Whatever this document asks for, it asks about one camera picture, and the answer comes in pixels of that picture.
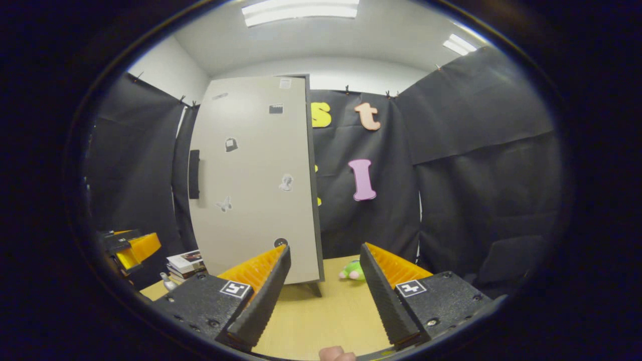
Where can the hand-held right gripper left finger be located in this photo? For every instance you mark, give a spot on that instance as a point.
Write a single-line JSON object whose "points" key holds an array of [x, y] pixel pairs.
{"points": [[266, 301]]}

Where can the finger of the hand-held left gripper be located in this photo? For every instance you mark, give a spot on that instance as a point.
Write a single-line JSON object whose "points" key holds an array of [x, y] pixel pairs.
{"points": [[128, 259], [145, 245]]}

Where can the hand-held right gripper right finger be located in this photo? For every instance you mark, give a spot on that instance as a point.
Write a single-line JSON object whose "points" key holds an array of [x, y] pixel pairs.
{"points": [[386, 301]]}

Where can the grey cabinet door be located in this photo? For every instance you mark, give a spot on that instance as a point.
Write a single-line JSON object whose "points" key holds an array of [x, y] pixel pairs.
{"points": [[251, 200]]}

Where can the grey cabinet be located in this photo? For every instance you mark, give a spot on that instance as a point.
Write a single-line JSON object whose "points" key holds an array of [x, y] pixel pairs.
{"points": [[315, 200]]}

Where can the white book with photo cover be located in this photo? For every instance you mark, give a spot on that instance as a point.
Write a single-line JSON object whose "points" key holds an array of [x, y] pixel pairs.
{"points": [[184, 259]]}

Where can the green and pink plush toy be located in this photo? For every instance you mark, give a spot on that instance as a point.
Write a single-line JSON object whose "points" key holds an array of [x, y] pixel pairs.
{"points": [[352, 272]]}

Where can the dark-edged book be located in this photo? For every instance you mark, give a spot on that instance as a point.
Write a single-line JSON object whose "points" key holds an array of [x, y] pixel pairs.
{"points": [[188, 272]]}

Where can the brown book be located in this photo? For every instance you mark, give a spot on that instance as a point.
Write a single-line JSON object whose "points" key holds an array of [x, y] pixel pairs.
{"points": [[196, 275]]}

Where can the black backdrop cloth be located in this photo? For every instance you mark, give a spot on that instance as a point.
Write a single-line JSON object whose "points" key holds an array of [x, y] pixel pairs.
{"points": [[476, 200]]}

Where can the long ceiling light panel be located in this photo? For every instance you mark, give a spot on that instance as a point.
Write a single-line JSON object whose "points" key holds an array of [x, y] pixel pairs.
{"points": [[301, 11]]}

